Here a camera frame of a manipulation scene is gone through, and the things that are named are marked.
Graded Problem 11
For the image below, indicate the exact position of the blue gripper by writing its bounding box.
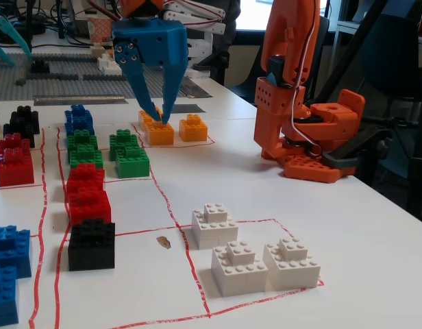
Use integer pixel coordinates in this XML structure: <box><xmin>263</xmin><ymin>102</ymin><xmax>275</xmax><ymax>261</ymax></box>
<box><xmin>111</xmin><ymin>19</ymin><xmax>189</xmax><ymax>124</ymax></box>

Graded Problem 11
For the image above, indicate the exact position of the orange lego block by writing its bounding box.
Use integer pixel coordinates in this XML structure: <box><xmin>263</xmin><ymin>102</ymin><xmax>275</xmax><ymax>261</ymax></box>
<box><xmin>138</xmin><ymin>106</ymin><xmax>164</xmax><ymax>129</ymax></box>
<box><xmin>178</xmin><ymin>113</ymin><xmax>209</xmax><ymax>143</ymax></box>
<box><xmin>144</xmin><ymin>120</ymin><xmax>175</xmax><ymax>147</ymax></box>

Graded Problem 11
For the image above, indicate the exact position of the green lego block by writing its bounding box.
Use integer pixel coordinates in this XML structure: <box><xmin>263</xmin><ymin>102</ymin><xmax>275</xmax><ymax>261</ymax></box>
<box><xmin>69</xmin><ymin>143</ymin><xmax>104</xmax><ymax>170</ymax></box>
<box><xmin>66</xmin><ymin>129</ymin><xmax>99</xmax><ymax>152</ymax></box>
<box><xmin>109</xmin><ymin>128</ymin><xmax>140</xmax><ymax>161</ymax></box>
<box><xmin>115</xmin><ymin>145</ymin><xmax>151</xmax><ymax>179</ymax></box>

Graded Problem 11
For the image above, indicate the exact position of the blue lego block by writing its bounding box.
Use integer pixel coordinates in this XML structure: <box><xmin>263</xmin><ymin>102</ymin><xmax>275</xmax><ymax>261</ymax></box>
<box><xmin>0</xmin><ymin>263</ymin><xmax>21</xmax><ymax>326</ymax></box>
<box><xmin>64</xmin><ymin>104</ymin><xmax>94</xmax><ymax>124</ymax></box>
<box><xmin>0</xmin><ymin>225</ymin><xmax>33</xmax><ymax>280</ymax></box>
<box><xmin>64</xmin><ymin>118</ymin><xmax>95</xmax><ymax>136</ymax></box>

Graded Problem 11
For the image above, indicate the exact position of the red lego block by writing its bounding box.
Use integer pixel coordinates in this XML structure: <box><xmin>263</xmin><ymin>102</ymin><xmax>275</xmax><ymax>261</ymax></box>
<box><xmin>0</xmin><ymin>147</ymin><xmax>36</xmax><ymax>188</ymax></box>
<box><xmin>0</xmin><ymin>132</ymin><xmax>31</xmax><ymax>155</ymax></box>
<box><xmin>67</xmin><ymin>187</ymin><xmax>113</xmax><ymax>227</ymax></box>
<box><xmin>66</xmin><ymin>162</ymin><xmax>106</xmax><ymax>193</ymax></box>

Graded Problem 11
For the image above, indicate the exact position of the white lego block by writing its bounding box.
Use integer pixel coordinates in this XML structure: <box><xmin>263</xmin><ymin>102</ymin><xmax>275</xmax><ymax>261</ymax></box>
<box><xmin>262</xmin><ymin>236</ymin><xmax>322</xmax><ymax>293</ymax></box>
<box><xmin>210</xmin><ymin>240</ymin><xmax>269</xmax><ymax>297</ymax></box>
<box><xmin>191</xmin><ymin>203</ymin><xmax>240</xmax><ymax>250</ymax></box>

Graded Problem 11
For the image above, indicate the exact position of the wide grey tape strip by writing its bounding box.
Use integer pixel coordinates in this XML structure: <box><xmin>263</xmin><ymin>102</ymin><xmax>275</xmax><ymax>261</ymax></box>
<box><xmin>178</xmin><ymin>77</ymin><xmax>212</xmax><ymax>99</ymax></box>

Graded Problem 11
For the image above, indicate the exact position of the white lego brick pile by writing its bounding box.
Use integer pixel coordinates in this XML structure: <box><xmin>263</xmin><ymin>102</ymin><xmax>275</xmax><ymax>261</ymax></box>
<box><xmin>97</xmin><ymin>53</ymin><xmax>123</xmax><ymax>77</ymax></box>

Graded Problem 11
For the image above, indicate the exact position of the dark grey brick row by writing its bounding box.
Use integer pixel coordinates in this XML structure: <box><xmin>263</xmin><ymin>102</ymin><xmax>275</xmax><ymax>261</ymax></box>
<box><xmin>27</xmin><ymin>73</ymin><xmax>80</xmax><ymax>82</ymax></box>
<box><xmin>82</xmin><ymin>74</ymin><xmax>128</xmax><ymax>82</ymax></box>

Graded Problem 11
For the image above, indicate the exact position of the red patterned paper cup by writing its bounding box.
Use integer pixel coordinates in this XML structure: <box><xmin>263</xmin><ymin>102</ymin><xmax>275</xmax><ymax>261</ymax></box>
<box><xmin>87</xmin><ymin>14</ymin><xmax>114</xmax><ymax>46</ymax></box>

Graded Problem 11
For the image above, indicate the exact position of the long grey tape strip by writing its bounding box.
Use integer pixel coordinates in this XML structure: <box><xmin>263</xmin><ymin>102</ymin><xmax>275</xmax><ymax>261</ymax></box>
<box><xmin>32</xmin><ymin>95</ymin><xmax>129</xmax><ymax>107</ymax></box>

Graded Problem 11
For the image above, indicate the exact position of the person in dark clothing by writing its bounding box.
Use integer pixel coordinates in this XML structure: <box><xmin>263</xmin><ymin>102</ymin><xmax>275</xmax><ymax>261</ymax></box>
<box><xmin>210</xmin><ymin>0</ymin><xmax>242</xmax><ymax>87</ymax></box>

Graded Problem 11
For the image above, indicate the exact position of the grey lego baseplate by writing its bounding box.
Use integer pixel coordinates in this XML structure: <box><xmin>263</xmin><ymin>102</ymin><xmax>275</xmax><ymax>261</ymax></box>
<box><xmin>0</xmin><ymin>51</ymin><xmax>200</xmax><ymax>103</ymax></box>

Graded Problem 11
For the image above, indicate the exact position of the teal claw finger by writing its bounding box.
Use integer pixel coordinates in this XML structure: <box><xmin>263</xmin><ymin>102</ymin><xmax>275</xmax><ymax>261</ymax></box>
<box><xmin>0</xmin><ymin>12</ymin><xmax>33</xmax><ymax>58</ymax></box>
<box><xmin>0</xmin><ymin>40</ymin><xmax>16</xmax><ymax>67</ymax></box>

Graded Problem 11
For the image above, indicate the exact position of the grey black table clamp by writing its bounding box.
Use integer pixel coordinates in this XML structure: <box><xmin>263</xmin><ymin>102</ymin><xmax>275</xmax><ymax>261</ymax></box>
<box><xmin>321</xmin><ymin>125</ymin><xmax>418</xmax><ymax>171</ymax></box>

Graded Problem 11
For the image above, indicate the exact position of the dark blue chair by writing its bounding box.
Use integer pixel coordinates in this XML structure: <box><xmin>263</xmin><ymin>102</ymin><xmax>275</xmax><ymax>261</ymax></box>
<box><xmin>347</xmin><ymin>12</ymin><xmax>422</xmax><ymax>193</ymax></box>

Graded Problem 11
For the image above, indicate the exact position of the black lego wall piece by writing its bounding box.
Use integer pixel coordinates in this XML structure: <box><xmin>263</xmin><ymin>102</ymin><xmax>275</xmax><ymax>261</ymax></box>
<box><xmin>29</xmin><ymin>58</ymin><xmax>51</xmax><ymax>75</ymax></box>

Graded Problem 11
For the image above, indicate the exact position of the white servo cable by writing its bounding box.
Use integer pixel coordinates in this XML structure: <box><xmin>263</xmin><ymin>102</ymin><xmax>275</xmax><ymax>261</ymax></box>
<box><xmin>288</xmin><ymin>20</ymin><xmax>324</xmax><ymax>156</ymax></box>

